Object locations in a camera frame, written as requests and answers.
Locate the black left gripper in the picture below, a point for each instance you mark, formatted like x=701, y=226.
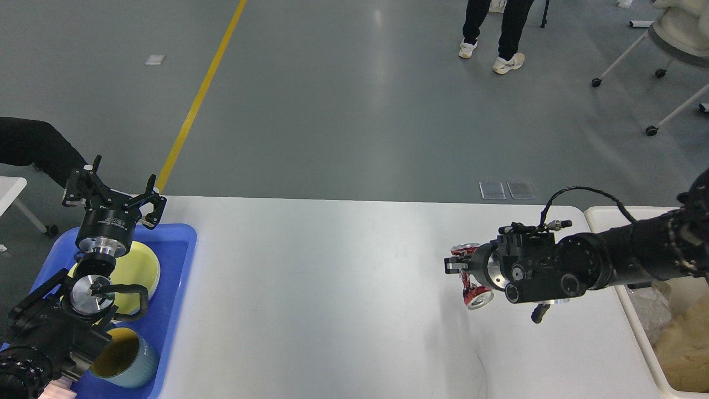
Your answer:
x=108, y=226

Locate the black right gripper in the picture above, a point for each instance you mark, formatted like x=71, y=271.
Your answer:
x=484, y=264

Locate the crushed red soda can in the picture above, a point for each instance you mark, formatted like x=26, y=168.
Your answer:
x=474, y=295

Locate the yellow plastic plate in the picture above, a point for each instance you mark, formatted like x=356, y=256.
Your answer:
x=82, y=299

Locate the grey-blue mug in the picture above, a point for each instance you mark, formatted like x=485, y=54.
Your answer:
x=129, y=361

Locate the pink mug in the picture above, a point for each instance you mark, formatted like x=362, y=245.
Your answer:
x=58, y=389

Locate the brown paper bag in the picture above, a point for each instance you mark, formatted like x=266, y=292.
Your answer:
x=682, y=350

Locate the small foil piece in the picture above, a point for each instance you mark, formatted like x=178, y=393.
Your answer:
x=652, y=306

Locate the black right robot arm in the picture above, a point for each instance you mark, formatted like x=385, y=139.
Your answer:
x=529, y=265

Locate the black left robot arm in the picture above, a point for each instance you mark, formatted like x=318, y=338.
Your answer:
x=61, y=328

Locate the blue plastic tray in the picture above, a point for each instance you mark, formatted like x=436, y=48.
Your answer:
x=173, y=244

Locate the left floor outlet plate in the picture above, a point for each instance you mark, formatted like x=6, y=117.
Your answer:
x=492, y=190

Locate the floor outlet plate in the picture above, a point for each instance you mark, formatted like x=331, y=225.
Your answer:
x=492, y=190
x=521, y=190

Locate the right floor outlet plate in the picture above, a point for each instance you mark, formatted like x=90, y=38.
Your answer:
x=521, y=190

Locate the white side table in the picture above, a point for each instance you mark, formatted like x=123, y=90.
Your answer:
x=11, y=187

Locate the person in black clothes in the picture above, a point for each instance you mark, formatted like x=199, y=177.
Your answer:
x=27, y=142

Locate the black stand leg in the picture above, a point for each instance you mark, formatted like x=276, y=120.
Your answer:
x=544, y=20

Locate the white rolling chair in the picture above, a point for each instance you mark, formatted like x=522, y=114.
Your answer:
x=680, y=32

